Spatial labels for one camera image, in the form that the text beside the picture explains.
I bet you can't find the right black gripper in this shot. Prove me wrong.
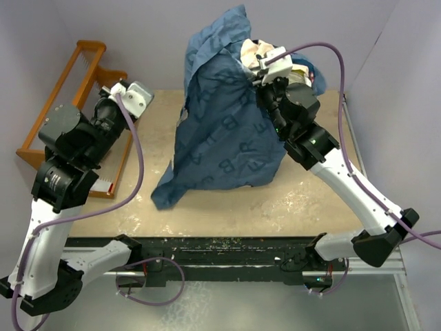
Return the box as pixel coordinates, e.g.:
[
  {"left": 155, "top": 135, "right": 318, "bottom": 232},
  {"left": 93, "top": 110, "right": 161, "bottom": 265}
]
[{"left": 252, "top": 70, "right": 290, "bottom": 138}]

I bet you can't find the white quilted pillow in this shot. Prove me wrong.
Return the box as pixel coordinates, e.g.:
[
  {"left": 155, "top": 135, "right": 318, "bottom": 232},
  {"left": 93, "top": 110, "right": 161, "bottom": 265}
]
[{"left": 240, "top": 39, "right": 316, "bottom": 87}]

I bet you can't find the blue cartoon print pillowcase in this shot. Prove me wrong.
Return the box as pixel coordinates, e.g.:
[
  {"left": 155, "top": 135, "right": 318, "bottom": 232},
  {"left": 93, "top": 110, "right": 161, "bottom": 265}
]
[{"left": 150, "top": 3, "right": 328, "bottom": 211}]

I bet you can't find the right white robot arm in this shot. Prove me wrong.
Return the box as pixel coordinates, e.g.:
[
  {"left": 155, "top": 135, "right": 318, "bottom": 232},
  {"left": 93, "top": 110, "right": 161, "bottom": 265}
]
[{"left": 254, "top": 77, "right": 420, "bottom": 270}]

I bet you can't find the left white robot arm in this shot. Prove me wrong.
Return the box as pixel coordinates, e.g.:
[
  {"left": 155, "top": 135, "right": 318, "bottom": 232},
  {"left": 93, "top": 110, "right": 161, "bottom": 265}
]
[{"left": 1, "top": 97, "right": 142, "bottom": 317}]

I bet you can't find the red white box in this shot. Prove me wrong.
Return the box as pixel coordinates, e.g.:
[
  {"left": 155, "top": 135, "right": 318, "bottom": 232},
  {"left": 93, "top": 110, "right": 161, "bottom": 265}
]
[{"left": 90, "top": 179, "right": 113, "bottom": 194}]

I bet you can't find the orange wooden rack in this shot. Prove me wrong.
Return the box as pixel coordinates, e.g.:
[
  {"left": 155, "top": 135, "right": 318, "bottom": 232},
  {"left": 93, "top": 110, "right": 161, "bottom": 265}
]
[{"left": 16, "top": 40, "right": 132, "bottom": 199}]

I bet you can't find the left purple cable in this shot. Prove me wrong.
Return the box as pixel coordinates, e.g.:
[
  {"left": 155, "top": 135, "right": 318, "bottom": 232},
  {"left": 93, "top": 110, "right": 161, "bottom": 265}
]
[{"left": 10, "top": 92, "right": 145, "bottom": 331}]

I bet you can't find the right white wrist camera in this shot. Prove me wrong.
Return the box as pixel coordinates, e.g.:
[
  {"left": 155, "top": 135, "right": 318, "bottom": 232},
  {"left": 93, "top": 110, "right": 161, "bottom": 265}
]
[{"left": 250, "top": 47, "right": 293, "bottom": 86}]

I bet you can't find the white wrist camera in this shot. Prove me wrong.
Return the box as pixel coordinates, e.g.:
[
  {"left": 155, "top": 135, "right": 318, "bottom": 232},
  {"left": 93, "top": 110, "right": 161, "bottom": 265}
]
[
  {"left": 250, "top": 47, "right": 293, "bottom": 86},
  {"left": 100, "top": 79, "right": 154, "bottom": 119}
]

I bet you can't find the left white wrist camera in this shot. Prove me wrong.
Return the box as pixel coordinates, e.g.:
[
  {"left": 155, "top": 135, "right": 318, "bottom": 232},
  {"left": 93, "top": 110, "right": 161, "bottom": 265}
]
[{"left": 100, "top": 79, "right": 154, "bottom": 119}]

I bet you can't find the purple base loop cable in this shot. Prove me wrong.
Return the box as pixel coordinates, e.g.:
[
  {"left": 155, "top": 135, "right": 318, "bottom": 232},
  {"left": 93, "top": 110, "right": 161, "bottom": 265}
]
[{"left": 115, "top": 257, "right": 185, "bottom": 307}]

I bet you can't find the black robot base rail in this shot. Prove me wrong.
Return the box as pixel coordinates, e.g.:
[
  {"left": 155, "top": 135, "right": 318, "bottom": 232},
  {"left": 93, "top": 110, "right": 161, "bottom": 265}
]
[{"left": 110, "top": 237, "right": 346, "bottom": 288}]

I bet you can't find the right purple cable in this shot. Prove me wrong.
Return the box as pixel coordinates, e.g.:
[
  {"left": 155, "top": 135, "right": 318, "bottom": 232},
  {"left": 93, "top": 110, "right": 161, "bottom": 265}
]
[{"left": 265, "top": 41, "right": 441, "bottom": 250}]

